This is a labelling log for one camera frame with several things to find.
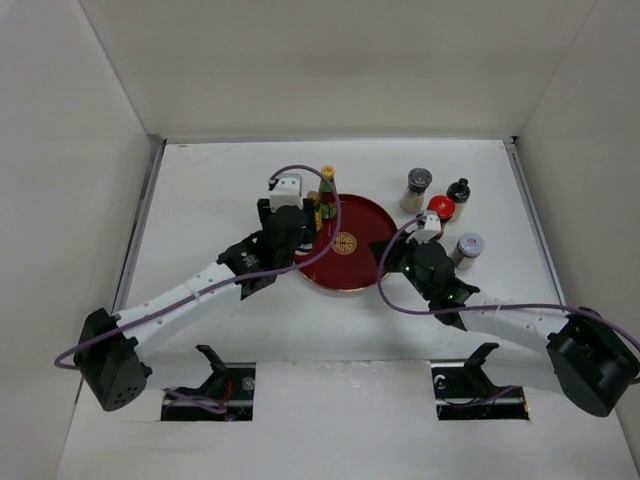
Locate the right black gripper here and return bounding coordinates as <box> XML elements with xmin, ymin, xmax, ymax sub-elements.
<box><xmin>369</xmin><ymin>229</ymin><xmax>434</xmax><ymax>301</ymax></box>

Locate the small yellow label bottle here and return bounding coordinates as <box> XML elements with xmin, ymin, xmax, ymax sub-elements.
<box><xmin>306</xmin><ymin>191</ymin><xmax>323</xmax><ymax>233</ymax></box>

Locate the green label sauce bottle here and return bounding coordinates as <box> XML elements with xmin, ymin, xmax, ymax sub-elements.
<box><xmin>318</xmin><ymin>165</ymin><xmax>337</xmax><ymax>220</ymax></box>

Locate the red lid sauce jar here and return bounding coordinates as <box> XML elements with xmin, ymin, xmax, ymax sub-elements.
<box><xmin>427</xmin><ymin>195</ymin><xmax>456</xmax><ymax>225</ymax></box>

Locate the grey lid spice shaker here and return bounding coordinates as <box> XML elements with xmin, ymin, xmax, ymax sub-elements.
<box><xmin>400</xmin><ymin>168</ymin><xmax>433</xmax><ymax>214</ymax></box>

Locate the silver lid pepper jar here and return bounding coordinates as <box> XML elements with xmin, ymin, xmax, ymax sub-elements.
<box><xmin>451</xmin><ymin>232</ymin><xmax>485</xmax><ymax>270</ymax></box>

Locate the tall silver lid jar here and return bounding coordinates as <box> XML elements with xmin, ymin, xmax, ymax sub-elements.
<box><xmin>296</xmin><ymin>241</ymin><xmax>314</xmax><ymax>255</ymax></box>

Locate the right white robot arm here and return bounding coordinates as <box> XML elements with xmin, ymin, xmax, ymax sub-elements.
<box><xmin>369</xmin><ymin>232</ymin><xmax>639</xmax><ymax>417</ymax></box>

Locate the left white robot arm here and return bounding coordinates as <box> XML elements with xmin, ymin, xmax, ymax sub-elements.
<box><xmin>73</xmin><ymin>199</ymin><xmax>317</xmax><ymax>412</ymax></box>

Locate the red round tray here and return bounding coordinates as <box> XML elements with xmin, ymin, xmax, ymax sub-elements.
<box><xmin>300</xmin><ymin>194</ymin><xmax>397</xmax><ymax>292</ymax></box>

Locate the black cap small bottle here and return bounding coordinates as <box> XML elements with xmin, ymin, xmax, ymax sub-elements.
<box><xmin>446</xmin><ymin>178</ymin><xmax>471</xmax><ymax>222</ymax></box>

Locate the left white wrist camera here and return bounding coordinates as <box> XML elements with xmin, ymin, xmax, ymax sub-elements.
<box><xmin>269</xmin><ymin>173</ymin><xmax>303</xmax><ymax>212</ymax></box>

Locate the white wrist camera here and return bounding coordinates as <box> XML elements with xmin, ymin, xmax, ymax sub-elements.
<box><xmin>269</xmin><ymin>173</ymin><xmax>303</xmax><ymax>212</ymax></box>
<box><xmin>409</xmin><ymin>210</ymin><xmax>443</xmax><ymax>244</ymax></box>

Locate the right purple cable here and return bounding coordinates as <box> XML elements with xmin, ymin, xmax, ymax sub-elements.
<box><xmin>377</xmin><ymin>215</ymin><xmax>640</xmax><ymax>354</ymax></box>

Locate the purple cable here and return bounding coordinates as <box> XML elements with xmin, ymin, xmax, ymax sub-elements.
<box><xmin>377</xmin><ymin>215</ymin><xmax>640</xmax><ymax>354</ymax></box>
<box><xmin>53</xmin><ymin>164</ymin><xmax>342</xmax><ymax>370</ymax></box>

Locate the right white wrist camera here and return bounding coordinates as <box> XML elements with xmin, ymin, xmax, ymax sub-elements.
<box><xmin>409</xmin><ymin>210</ymin><xmax>443</xmax><ymax>244</ymax></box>

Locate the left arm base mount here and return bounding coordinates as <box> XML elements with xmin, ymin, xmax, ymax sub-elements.
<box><xmin>160</xmin><ymin>345</ymin><xmax>257</xmax><ymax>423</ymax></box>

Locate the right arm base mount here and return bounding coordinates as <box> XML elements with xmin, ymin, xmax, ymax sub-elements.
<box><xmin>430</xmin><ymin>343</ymin><xmax>529</xmax><ymax>421</ymax></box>

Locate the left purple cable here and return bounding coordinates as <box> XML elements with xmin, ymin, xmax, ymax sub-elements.
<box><xmin>53</xmin><ymin>164</ymin><xmax>342</xmax><ymax>370</ymax></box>

